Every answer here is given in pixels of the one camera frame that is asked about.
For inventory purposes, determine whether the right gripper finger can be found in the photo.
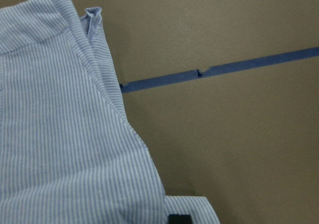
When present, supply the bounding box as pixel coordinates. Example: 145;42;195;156
167;214;192;224

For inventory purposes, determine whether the light blue striped shirt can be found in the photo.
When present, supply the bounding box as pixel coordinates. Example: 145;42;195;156
0;0;219;224

